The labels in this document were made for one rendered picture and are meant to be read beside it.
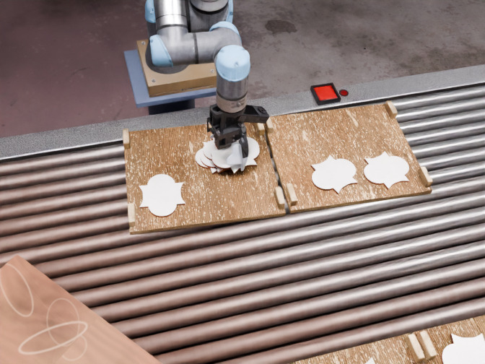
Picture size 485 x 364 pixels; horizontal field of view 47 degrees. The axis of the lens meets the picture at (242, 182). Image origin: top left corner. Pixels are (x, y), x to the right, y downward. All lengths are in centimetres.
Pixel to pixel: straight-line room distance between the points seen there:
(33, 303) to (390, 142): 107
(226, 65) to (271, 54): 216
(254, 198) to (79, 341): 59
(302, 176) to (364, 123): 30
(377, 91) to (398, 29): 193
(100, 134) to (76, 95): 151
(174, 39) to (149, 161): 39
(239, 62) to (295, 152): 44
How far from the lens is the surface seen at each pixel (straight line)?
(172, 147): 162
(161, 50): 136
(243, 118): 142
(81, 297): 140
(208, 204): 149
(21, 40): 364
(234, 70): 127
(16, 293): 130
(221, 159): 153
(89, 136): 170
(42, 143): 172
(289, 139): 165
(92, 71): 333
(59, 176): 163
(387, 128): 175
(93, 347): 121
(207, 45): 136
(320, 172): 157
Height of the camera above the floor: 214
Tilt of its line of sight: 52 degrees down
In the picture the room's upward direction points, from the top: 5 degrees clockwise
